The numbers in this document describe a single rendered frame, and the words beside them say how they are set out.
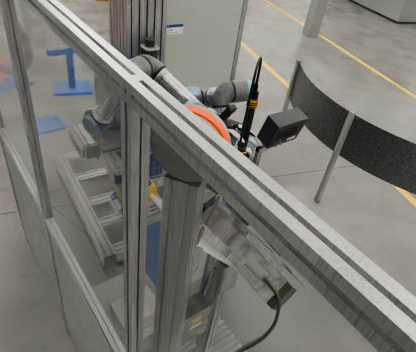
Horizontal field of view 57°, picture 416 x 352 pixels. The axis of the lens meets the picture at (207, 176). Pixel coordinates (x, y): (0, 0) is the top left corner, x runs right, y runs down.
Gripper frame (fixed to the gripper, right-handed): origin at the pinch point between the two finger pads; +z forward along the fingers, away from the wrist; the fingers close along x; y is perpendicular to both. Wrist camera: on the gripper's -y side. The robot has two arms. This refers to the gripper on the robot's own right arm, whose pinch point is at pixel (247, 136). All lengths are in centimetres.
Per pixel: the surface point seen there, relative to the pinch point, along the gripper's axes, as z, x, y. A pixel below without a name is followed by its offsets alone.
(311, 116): -61, -192, 82
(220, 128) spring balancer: 34, 63, -43
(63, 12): -6, 72, -55
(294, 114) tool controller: -22, -80, 26
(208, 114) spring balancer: 31, 64, -45
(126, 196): 27, 80, -30
